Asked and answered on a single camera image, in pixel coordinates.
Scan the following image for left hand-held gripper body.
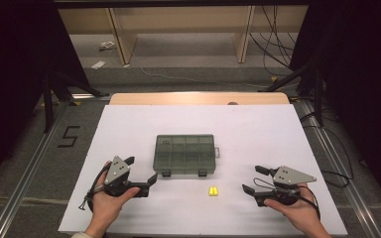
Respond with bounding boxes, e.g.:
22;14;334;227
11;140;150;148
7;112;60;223
102;156;140;198

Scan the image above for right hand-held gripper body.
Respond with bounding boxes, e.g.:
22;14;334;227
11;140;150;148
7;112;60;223
265;166;318;205

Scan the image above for smoky clear compartment storage box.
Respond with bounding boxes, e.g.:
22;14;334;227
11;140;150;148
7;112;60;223
153;134;220;179

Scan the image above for person's right hand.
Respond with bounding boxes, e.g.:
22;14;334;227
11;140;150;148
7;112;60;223
263;182;320;231

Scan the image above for person's left hand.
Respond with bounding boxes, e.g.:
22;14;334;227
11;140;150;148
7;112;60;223
90;161;141;229

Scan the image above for light wooden table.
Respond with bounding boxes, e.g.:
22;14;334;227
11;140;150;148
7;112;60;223
108;91;291;106

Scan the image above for black tripod stand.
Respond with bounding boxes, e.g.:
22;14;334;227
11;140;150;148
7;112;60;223
258;60;325;129
40;69;102;134

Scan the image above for white paper slip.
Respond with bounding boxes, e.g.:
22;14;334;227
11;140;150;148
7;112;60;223
90;59;107;70

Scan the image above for small white floor item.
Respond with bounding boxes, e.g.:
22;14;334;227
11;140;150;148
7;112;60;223
98;41;117;53

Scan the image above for dark curtain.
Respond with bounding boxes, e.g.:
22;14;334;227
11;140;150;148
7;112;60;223
289;0;381;217
0;0;91;196

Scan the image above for pale wooden desk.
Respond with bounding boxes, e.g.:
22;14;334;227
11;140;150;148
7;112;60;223
57;3;310;65

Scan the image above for black left gripper strap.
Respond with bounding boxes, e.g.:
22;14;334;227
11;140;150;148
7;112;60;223
77;163;112;212

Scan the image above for metal floor rail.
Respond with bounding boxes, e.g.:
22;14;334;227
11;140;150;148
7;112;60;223
298;98;381;238
0;93;112;238

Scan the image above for black floor cable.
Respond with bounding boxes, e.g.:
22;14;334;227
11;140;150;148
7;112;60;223
300;111;355;189

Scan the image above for black cable bundle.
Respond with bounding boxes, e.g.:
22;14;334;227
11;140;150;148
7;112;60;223
248;4;300;77

